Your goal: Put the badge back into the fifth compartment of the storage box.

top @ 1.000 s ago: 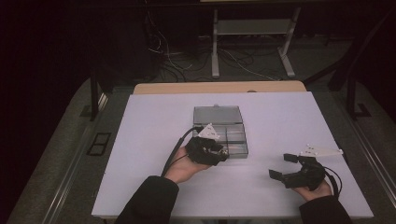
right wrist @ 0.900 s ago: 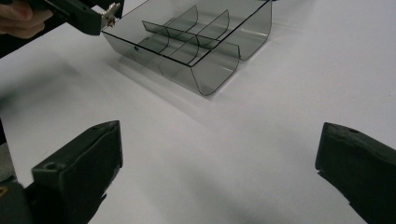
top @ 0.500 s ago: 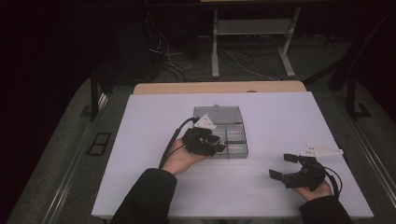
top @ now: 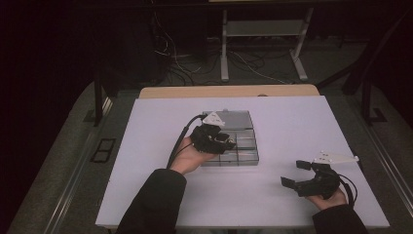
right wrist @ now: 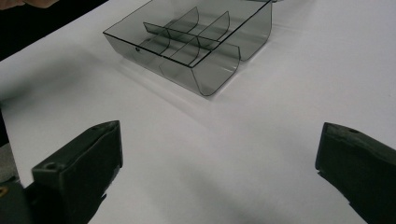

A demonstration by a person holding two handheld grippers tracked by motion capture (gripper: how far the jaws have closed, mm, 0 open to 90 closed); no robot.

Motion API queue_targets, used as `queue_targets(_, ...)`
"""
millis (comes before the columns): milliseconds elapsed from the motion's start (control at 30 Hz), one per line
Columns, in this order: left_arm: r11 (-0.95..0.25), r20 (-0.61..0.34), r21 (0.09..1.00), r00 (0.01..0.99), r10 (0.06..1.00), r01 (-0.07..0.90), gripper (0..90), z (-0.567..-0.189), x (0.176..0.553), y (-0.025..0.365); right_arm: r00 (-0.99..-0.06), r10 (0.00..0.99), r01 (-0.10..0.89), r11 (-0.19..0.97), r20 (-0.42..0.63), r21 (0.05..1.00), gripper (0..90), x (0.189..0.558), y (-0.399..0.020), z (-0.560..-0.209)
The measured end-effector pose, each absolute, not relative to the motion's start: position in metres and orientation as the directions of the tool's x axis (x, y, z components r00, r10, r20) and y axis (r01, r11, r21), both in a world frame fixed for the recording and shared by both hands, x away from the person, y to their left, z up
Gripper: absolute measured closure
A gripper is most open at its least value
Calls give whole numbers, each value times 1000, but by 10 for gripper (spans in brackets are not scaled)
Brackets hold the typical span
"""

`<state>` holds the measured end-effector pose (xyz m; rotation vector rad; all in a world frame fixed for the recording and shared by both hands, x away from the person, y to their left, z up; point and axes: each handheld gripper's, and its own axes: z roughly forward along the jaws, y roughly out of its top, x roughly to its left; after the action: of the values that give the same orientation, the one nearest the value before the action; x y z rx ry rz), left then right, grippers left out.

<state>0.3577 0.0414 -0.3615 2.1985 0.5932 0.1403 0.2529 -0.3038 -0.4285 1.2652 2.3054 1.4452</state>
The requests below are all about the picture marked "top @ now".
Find clear plastic compartment box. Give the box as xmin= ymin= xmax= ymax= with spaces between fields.
xmin=200 ymin=109 xmax=260 ymax=168

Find white table mat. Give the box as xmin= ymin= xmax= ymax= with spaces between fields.
xmin=94 ymin=95 xmax=391 ymax=229

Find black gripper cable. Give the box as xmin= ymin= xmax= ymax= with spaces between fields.
xmin=337 ymin=174 xmax=358 ymax=208
xmin=166 ymin=113 xmax=207 ymax=170

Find aluminium floor rail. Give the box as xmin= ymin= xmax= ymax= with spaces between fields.
xmin=352 ymin=97 xmax=413 ymax=209
xmin=43 ymin=97 xmax=114 ymax=234

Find grey metal stand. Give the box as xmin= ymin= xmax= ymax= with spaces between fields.
xmin=219 ymin=7 xmax=315 ymax=83

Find bundle of floor cables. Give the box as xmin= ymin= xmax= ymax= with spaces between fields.
xmin=149 ymin=9 xmax=293 ymax=86

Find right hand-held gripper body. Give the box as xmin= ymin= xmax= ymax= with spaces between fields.
xmin=295 ymin=149 xmax=360 ymax=200

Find black metal post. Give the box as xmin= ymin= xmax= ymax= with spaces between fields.
xmin=83 ymin=69 xmax=113 ymax=128
xmin=360 ymin=72 xmax=388 ymax=127

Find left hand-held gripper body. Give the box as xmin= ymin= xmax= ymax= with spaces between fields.
xmin=189 ymin=111 xmax=237 ymax=155

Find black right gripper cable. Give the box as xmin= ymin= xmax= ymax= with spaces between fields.
xmin=337 ymin=174 xmax=358 ymax=208

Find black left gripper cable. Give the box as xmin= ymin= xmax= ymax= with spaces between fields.
xmin=166 ymin=113 xmax=207 ymax=170

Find person's right hand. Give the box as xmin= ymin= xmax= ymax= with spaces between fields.
xmin=306 ymin=187 xmax=349 ymax=212

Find wooden table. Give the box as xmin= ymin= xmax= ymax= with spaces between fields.
xmin=138 ymin=84 xmax=320 ymax=99

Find person's left hand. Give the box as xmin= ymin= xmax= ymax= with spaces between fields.
xmin=169 ymin=136 xmax=218 ymax=176

